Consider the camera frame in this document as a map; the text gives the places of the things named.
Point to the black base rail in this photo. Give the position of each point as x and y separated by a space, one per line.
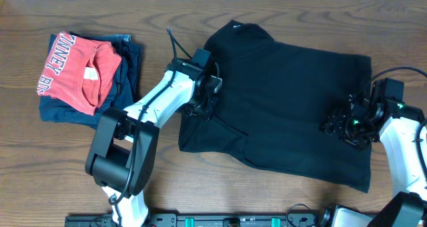
174 220

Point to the black t-shirt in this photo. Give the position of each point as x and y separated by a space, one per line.
273 101

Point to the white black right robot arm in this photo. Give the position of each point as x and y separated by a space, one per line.
401 129

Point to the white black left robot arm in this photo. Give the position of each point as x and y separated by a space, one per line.
122 153

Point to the folded blue jeans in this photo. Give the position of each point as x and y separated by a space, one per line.
115 38

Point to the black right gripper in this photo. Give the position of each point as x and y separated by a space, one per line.
334 126

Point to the red folded t-shirt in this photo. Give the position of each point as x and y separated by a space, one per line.
79 72

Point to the navy folded garment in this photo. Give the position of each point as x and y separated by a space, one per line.
124 90

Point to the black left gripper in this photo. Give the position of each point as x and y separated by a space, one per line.
203 107

